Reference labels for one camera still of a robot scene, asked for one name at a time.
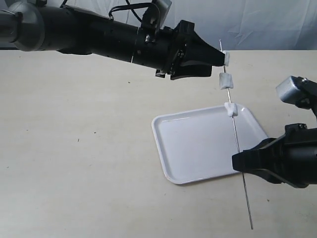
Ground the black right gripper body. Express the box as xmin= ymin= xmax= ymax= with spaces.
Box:
xmin=282 ymin=123 xmax=317 ymax=188

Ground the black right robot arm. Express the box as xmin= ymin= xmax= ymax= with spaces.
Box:
xmin=166 ymin=106 xmax=317 ymax=188

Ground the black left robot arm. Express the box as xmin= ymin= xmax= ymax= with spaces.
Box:
xmin=0 ymin=0 xmax=228 ymax=80

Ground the white marshmallow piece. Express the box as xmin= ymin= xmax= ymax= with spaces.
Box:
xmin=224 ymin=102 xmax=238 ymax=118
xmin=219 ymin=72 xmax=234 ymax=90
xmin=223 ymin=51 xmax=230 ymax=66

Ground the thin metal skewer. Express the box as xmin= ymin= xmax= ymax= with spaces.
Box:
xmin=219 ymin=39 xmax=254 ymax=230

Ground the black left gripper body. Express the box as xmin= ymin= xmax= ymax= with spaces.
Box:
xmin=132 ymin=20 xmax=195 ymax=77

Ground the white marshmallow bottom piece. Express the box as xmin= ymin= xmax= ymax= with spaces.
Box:
xmin=224 ymin=102 xmax=238 ymax=118

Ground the white rectangular plastic tray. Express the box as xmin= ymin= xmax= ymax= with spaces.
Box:
xmin=152 ymin=105 xmax=268 ymax=184

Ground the white backdrop curtain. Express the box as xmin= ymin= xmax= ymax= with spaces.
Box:
xmin=164 ymin=0 xmax=317 ymax=50

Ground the white marshmallow top piece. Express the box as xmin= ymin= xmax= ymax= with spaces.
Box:
xmin=223 ymin=51 xmax=230 ymax=66

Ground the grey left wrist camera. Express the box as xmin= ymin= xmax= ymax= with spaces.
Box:
xmin=141 ymin=0 xmax=172 ymax=29

